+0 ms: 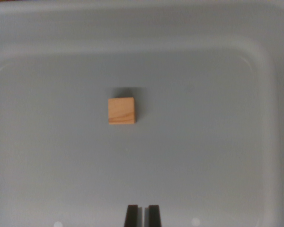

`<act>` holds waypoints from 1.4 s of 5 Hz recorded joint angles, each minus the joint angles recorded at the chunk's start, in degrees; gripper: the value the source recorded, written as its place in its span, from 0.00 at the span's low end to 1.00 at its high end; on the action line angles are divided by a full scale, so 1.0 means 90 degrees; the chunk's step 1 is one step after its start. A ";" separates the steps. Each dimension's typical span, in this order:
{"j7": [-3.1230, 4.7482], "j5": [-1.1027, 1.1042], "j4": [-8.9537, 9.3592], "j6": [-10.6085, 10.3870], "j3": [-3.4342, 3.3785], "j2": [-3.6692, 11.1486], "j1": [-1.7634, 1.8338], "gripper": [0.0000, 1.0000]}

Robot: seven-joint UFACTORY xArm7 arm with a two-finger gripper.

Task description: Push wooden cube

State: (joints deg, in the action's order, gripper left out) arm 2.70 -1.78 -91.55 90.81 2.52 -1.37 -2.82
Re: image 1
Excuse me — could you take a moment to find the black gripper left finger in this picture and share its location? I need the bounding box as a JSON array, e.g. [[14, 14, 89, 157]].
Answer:
[[124, 204, 143, 227]]

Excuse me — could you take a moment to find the wooden cube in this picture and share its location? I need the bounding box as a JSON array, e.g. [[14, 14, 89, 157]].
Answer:
[[107, 97, 136, 125]]

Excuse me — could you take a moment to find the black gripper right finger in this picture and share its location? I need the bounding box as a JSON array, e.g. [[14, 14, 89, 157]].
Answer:
[[144, 204, 162, 227]]

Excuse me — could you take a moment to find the grey plastic bin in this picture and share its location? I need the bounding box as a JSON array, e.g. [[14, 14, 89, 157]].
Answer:
[[0, 0, 284, 227]]

